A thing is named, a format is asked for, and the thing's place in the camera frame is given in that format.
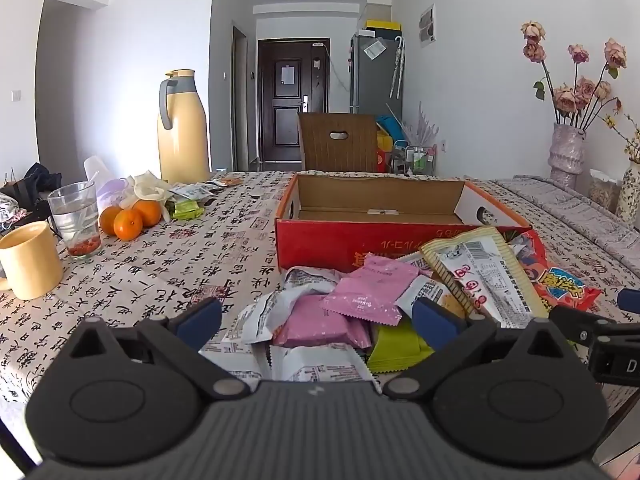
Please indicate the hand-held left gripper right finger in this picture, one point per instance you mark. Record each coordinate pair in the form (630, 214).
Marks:
(437, 322)

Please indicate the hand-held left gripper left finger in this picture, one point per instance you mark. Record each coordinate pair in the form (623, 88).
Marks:
(200, 320)

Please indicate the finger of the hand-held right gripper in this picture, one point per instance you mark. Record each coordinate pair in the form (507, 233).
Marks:
(630, 300)
(582, 324)

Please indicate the white oat crisp packet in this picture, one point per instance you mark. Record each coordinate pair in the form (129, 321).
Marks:
(427, 290)

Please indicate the red cartoon snack packet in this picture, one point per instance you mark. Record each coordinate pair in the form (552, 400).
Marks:
(565, 285)

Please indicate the long cream snack packet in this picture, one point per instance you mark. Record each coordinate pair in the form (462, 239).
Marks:
(480, 270)

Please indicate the grey white snack packet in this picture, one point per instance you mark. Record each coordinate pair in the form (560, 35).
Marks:
(270, 305)

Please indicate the pink snack packet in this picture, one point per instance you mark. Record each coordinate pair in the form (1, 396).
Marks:
(372, 285)
(320, 322)

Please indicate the white text print packet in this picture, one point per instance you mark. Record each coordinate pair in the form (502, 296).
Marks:
(320, 362)

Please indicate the red cardboard box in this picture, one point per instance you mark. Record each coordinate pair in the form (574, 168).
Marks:
(320, 245)

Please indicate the pale patterned vase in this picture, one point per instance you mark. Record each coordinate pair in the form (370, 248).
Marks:
(630, 195)

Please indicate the small green packet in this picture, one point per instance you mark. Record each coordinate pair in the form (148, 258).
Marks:
(186, 210)

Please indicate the orange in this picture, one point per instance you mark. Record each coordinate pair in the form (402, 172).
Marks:
(107, 220)
(128, 225)
(149, 212)

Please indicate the small white sachets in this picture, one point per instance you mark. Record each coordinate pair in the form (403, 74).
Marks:
(192, 191)

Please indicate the cream crumpled plastic bag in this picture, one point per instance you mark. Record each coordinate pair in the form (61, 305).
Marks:
(147, 187)

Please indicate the lavender plastic container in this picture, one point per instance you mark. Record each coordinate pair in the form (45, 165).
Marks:
(112, 192)

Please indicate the pink ribbed vase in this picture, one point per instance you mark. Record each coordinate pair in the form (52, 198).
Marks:
(566, 155)

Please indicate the clear drinking glass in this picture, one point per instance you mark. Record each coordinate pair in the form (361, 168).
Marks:
(75, 220)

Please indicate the yellow flower twigs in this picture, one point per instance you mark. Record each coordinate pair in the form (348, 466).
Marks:
(625, 135)

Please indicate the red gift box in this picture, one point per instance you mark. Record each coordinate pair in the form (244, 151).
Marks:
(384, 160)

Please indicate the yellow mug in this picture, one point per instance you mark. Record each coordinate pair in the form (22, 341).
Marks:
(30, 260)

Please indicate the white plastic cup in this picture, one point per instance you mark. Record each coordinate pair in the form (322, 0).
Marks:
(96, 170)

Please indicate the yellow thermos jug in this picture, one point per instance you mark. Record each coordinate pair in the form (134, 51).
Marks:
(185, 135)

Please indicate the pale lavender dried plants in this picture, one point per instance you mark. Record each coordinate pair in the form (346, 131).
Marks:
(422, 127)

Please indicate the brown wooden chair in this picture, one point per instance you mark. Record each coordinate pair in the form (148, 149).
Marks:
(340, 152)

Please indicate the blue plastic object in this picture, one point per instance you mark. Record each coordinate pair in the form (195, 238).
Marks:
(390, 127)

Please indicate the dried pink rose bouquet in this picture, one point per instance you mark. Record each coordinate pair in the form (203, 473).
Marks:
(567, 97)

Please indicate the black bag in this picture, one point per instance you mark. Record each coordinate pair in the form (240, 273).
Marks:
(42, 177)

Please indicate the dark brown entrance door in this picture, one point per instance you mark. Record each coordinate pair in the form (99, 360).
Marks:
(292, 105)

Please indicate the grey refrigerator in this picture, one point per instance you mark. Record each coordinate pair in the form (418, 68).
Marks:
(372, 80)

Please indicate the white hanging umbrellas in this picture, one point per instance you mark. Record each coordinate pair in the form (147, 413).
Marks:
(397, 67)

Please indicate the yellow box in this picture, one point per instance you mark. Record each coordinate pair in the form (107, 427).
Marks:
(382, 26)

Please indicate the white box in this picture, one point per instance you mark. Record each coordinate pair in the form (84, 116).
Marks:
(380, 7)

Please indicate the white wall panel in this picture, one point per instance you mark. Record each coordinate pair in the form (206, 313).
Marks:
(427, 25)

